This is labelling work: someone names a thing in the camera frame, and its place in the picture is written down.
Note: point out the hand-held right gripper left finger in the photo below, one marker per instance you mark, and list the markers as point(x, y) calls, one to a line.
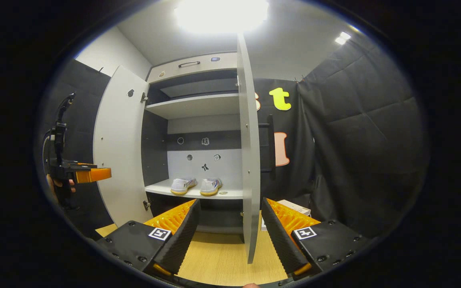
point(180, 242)

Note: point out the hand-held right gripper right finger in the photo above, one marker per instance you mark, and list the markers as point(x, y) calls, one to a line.
point(280, 236)

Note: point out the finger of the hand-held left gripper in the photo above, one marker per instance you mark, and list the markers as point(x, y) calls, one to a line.
point(94, 175)

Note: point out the grey shoe cabinet door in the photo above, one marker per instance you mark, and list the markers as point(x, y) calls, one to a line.
point(250, 180)
point(122, 152)

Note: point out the white canvas shoe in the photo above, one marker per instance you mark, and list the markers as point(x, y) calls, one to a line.
point(210, 186)
point(182, 185)

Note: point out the grey shoe cabinet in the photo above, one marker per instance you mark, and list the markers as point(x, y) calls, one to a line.
point(198, 106)

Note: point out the black backdrop cloth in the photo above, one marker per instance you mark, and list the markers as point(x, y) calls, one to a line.
point(354, 140)

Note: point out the large ceiling light panel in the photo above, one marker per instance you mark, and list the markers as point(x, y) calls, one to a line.
point(220, 14)

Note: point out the small ceiling light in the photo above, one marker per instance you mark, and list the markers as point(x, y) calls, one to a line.
point(342, 38)

